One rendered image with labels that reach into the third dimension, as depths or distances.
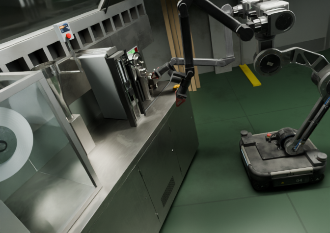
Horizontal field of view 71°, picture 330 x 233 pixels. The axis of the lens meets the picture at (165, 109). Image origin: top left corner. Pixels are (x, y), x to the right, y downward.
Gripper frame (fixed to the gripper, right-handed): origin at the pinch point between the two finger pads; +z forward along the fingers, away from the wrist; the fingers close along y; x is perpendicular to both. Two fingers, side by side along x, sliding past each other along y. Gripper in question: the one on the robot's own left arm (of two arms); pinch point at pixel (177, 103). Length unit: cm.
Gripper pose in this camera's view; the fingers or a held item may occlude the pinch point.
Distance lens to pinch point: 158.9
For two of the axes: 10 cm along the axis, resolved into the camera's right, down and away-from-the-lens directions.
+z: -2.9, 8.1, 5.0
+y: -0.2, 5.2, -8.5
